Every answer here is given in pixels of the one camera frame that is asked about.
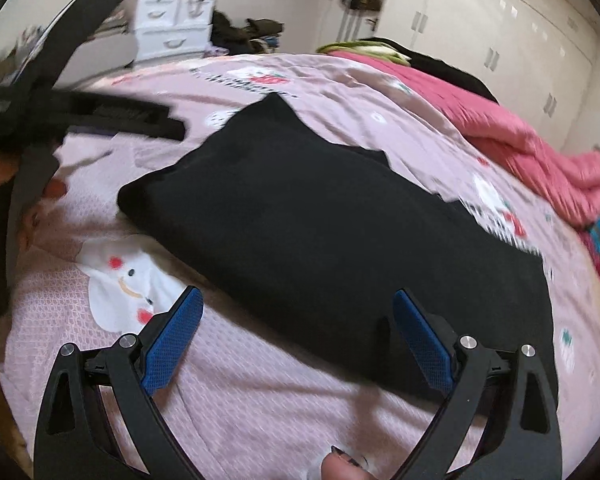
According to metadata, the white wardrobe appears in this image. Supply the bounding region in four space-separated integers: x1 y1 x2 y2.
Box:
380 0 599 152

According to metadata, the white door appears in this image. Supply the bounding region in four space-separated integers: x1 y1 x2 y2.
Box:
320 0 396 50

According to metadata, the dark clothes pile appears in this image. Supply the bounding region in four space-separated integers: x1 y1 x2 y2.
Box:
210 10 286 56

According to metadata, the green blanket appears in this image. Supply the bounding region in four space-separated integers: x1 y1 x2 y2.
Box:
316 40 407 64

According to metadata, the black clothing on bed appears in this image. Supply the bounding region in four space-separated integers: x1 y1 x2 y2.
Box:
365 37 499 104

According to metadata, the pink printed bed sheet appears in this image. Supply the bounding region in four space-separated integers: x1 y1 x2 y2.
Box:
0 52 600 480

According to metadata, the grey padded bed board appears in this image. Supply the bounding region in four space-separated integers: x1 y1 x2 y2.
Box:
62 55 137 90

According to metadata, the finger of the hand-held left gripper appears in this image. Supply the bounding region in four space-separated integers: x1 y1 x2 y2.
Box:
24 0 130 93
50 89 187 143

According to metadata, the pink quilt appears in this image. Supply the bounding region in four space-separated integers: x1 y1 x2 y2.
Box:
330 50 600 228

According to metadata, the person's right hand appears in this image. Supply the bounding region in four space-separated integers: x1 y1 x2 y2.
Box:
320 444 382 480

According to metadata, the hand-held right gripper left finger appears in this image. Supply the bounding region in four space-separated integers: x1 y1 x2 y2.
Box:
32 285 204 480

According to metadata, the black sweater with orange cuffs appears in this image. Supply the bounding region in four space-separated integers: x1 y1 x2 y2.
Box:
116 92 561 402

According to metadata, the white drawer cabinet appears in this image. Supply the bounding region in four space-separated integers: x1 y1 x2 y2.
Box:
132 0 216 63

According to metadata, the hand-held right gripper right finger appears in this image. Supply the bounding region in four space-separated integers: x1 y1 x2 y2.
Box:
391 288 563 480

